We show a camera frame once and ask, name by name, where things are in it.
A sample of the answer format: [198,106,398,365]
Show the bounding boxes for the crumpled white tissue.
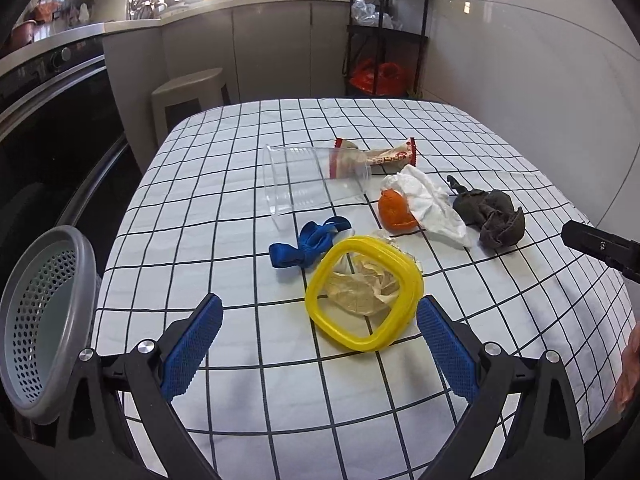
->
[382,164,473,248]

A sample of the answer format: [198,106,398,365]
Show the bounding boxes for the grey kitchen countertop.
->
[0,0,353,68]

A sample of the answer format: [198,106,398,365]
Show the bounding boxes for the blue fabric strap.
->
[269,216,352,269]

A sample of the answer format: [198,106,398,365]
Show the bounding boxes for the black built-in oven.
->
[0,35,136,281]

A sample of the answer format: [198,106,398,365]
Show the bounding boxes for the clear plastic bags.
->
[350,0,401,31]

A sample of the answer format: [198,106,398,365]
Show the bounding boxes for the copper pot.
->
[10,20,41,46]

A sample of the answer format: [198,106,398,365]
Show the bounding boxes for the beige kitchen cabinet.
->
[102,0,351,151]

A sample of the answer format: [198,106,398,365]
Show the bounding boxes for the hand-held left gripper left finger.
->
[57,292,224,480]

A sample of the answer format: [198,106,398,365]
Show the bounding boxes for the orange peel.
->
[378,187,418,231]

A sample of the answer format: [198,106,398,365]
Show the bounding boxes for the red beige snack wrapper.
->
[327,137,418,180]

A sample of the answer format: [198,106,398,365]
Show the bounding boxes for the beige plastic stool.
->
[151,67,231,148]

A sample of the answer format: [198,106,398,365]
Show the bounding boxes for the white black checked tablecloth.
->
[90,97,636,480]

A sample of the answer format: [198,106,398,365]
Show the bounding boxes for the crumpled clear plastic wrap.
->
[325,230,423,317]

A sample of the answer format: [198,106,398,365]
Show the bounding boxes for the clear plastic cup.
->
[262,144,373,231]

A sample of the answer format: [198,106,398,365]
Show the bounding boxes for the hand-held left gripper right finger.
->
[416,296,586,480]

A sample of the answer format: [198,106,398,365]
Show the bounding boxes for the grey perforated plastic basket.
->
[0,225,101,426]

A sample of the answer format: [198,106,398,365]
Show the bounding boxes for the yellow plastic ring lid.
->
[305,236,425,352]

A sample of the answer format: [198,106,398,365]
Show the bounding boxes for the person's right hand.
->
[615,320,640,408]

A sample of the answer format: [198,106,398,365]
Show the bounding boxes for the red plastic bag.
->
[349,58,407,95]

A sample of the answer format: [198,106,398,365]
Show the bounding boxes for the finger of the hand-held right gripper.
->
[561,220,640,285]

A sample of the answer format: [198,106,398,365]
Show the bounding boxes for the dark brown crumpled cloth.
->
[446,175,526,247]

